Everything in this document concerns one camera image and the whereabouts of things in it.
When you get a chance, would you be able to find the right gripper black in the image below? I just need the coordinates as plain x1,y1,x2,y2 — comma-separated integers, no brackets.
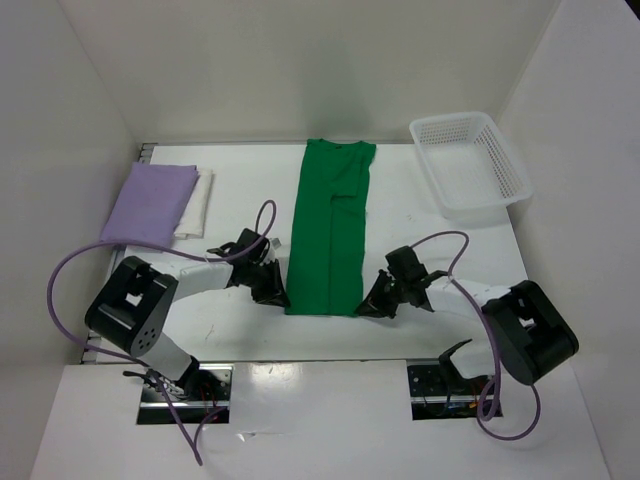
355,269,408,318

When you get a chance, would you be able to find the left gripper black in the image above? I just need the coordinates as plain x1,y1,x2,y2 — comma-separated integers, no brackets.
244,258,290,308

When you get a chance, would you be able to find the green shirt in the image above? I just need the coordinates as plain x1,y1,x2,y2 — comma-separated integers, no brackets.
286,139,376,317

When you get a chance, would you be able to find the white t shirt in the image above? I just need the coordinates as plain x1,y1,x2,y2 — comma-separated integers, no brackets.
173,169,215,240

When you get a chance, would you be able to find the purple shirt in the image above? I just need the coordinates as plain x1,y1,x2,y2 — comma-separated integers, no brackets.
99,163,198,247

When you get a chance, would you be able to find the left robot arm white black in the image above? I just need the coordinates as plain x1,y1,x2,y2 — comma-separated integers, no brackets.
85,256,290,400

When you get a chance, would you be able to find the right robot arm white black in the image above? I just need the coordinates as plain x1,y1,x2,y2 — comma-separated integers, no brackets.
356,270,579,386

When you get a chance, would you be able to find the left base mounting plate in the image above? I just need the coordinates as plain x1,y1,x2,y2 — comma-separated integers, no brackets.
136,364,233,426

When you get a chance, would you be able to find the white plastic basket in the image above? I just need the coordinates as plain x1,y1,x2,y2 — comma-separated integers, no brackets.
409,111,534,219

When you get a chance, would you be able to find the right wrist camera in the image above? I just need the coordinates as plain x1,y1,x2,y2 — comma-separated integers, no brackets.
385,246,428,283

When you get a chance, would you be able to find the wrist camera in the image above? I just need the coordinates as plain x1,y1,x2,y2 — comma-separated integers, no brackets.
385,246,428,283
229,228,280,264

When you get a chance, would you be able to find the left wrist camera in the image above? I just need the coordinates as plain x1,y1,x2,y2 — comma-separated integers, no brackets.
229,228,280,264

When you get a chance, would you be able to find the aluminium table edge rail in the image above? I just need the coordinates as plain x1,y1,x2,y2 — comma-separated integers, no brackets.
81,143,159,364

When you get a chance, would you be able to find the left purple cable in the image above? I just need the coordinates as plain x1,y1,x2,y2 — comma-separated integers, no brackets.
46,199,279,466

